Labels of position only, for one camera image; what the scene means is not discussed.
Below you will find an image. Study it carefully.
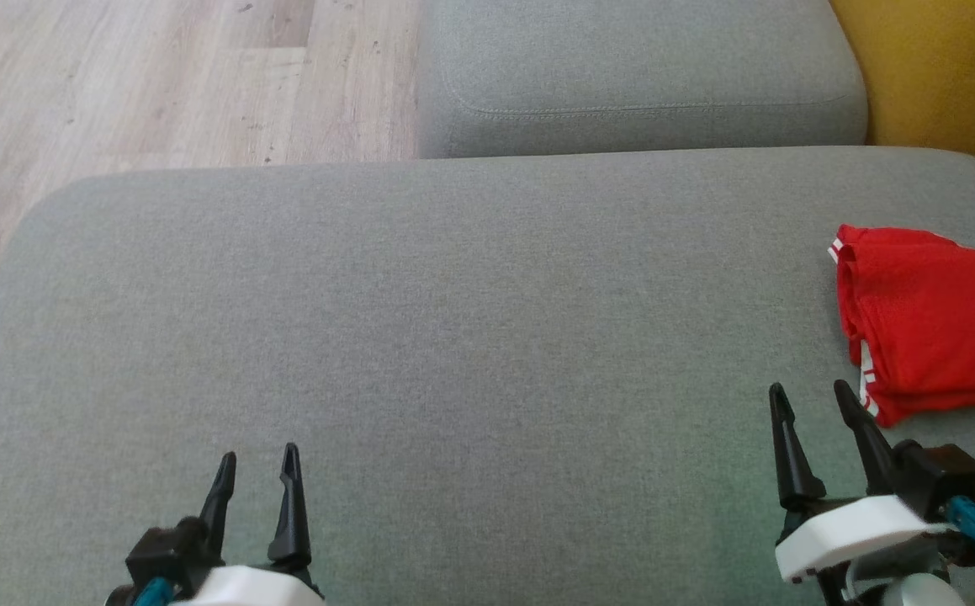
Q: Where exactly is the red mesh garment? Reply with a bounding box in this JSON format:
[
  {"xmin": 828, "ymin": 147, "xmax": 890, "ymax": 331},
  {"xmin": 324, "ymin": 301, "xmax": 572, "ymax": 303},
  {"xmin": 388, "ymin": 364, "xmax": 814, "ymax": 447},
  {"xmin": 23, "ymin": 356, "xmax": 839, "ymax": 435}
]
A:
[{"xmin": 828, "ymin": 223, "xmax": 975, "ymax": 405}]

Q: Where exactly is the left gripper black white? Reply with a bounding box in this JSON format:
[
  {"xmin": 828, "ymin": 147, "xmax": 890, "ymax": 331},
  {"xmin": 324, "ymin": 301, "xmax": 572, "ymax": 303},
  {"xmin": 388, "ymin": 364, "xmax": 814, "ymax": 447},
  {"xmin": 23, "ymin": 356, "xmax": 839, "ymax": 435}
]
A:
[{"xmin": 104, "ymin": 443, "xmax": 326, "ymax": 606}]

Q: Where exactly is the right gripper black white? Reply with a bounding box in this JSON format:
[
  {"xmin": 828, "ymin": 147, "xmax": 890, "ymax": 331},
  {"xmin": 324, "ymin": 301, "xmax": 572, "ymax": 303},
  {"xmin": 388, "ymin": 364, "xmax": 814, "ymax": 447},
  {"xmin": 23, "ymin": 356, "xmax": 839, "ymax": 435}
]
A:
[{"xmin": 768, "ymin": 379, "xmax": 975, "ymax": 606}]

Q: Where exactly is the small grey sofa cushion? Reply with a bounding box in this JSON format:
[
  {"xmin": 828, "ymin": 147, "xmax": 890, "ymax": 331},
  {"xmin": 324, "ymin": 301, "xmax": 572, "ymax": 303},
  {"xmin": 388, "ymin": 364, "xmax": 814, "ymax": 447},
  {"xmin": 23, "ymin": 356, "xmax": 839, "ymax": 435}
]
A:
[{"xmin": 416, "ymin": 0, "xmax": 869, "ymax": 161}]

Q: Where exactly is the yellow sofa cushion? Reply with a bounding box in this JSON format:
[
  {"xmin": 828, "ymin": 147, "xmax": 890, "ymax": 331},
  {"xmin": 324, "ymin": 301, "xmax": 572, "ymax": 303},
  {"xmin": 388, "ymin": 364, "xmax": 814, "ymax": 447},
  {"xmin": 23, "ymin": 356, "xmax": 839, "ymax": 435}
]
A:
[{"xmin": 828, "ymin": 0, "xmax": 975, "ymax": 182}]

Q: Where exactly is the large grey sofa seat cushion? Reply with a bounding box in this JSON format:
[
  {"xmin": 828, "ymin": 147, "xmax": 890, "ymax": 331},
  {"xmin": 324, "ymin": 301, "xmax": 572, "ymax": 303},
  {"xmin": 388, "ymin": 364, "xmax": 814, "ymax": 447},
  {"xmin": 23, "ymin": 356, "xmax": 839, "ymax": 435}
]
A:
[{"xmin": 0, "ymin": 146, "xmax": 975, "ymax": 606}]

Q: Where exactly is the blue connector on left gripper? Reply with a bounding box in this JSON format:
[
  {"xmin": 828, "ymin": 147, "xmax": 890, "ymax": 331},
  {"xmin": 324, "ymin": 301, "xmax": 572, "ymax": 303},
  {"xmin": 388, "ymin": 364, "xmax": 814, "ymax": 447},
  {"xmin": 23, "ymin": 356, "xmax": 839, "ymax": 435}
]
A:
[{"xmin": 130, "ymin": 577, "xmax": 175, "ymax": 606}]

